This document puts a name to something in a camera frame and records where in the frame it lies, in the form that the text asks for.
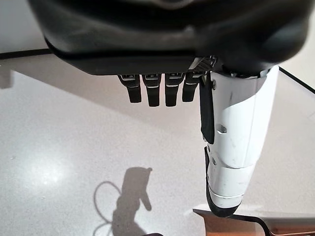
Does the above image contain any left five-finger robot hand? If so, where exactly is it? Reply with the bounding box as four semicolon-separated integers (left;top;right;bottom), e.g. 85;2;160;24
27;0;310;218

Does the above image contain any black curved cable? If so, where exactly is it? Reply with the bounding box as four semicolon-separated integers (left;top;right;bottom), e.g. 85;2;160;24
232;213;275;236

